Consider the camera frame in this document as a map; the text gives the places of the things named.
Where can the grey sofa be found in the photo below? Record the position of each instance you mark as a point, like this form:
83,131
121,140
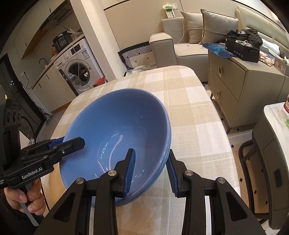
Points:
171,47

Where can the person left hand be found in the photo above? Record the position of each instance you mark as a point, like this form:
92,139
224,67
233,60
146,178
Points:
37,202

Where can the black storage box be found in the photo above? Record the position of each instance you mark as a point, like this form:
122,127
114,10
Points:
243,52

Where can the beige checked tablecloth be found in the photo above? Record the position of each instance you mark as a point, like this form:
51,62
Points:
198,139

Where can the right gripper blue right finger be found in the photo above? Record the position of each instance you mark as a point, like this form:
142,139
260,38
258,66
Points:
175,170

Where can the white washing machine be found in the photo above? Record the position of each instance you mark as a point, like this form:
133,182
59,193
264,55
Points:
79,67

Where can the grey drawer cabinet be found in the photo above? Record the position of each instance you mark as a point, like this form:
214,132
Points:
243,88

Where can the grey cushion left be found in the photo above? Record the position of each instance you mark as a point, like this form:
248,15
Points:
194,23

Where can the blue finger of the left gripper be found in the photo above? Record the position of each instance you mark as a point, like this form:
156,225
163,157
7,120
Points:
56,142
65,148

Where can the grey cushion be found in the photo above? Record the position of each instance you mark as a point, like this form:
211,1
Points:
216,26
194,23

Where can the black pressure cooker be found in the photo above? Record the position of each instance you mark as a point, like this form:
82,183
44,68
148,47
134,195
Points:
62,40

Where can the green white wall box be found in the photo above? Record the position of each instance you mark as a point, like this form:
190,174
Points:
169,9

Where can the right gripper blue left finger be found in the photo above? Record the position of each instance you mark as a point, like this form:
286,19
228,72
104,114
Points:
125,169

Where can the black jacket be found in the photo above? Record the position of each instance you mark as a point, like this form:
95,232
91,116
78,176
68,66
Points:
249,35

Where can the plastic water bottle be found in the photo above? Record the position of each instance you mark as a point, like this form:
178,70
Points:
286,105

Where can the blue bowl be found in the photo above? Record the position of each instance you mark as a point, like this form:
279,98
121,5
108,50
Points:
148,132
100,125

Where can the black patterned chair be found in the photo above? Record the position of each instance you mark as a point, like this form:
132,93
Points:
137,55

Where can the grey cushion right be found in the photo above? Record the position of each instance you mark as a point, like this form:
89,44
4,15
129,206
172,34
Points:
216,26

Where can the tissue box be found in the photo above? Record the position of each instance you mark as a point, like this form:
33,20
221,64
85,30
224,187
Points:
281,66

